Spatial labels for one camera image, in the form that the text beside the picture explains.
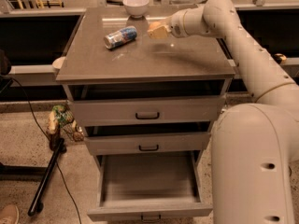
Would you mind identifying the grey drawer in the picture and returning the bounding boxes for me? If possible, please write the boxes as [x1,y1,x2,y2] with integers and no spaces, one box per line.
[85,121,210,155]
[88,151,212,223]
[69,79,228,127]

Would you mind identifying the orange fruit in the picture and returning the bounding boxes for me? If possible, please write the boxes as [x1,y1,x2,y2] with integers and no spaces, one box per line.
[149,21,160,29]

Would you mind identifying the grey drawer cabinet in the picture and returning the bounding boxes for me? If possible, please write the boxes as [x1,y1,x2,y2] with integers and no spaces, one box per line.
[55,5,235,159]

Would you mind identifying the blue white can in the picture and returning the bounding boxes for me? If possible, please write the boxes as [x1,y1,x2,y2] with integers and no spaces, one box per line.
[104,26,137,49]

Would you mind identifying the white bowl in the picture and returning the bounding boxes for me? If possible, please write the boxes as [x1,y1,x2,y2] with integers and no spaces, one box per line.
[122,0,150,18]

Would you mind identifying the black pole on floor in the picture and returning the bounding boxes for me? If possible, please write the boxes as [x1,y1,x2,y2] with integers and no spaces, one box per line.
[27,138,64,217]

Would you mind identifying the wire basket with items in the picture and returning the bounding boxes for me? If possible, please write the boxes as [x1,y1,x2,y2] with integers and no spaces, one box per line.
[47,105,84,142]

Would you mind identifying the tan shoe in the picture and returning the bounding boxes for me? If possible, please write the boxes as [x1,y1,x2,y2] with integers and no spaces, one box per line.
[0,204,19,224]

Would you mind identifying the yellow black tape measure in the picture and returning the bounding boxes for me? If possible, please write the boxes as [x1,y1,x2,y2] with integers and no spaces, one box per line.
[273,53,287,64]

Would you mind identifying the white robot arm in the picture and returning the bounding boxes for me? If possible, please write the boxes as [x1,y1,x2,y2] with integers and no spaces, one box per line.
[148,0,299,224]

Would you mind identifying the top grey drawer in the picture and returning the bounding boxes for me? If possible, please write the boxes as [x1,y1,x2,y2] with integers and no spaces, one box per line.
[69,79,228,127]

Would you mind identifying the small white dish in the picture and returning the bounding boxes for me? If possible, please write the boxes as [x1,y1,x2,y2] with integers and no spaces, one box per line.
[52,56,65,70]

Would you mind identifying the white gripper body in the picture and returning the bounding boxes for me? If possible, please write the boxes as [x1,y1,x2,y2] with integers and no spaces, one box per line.
[166,10,188,37]

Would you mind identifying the bottom grey drawer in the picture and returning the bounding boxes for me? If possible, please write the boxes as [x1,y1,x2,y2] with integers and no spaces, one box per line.
[88,151,212,223]

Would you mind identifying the middle grey drawer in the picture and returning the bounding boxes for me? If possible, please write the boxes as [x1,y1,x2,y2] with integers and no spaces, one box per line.
[85,121,210,155]

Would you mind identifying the black cable left floor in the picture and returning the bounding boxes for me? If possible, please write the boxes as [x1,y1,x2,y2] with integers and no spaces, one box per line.
[6,76,82,224]

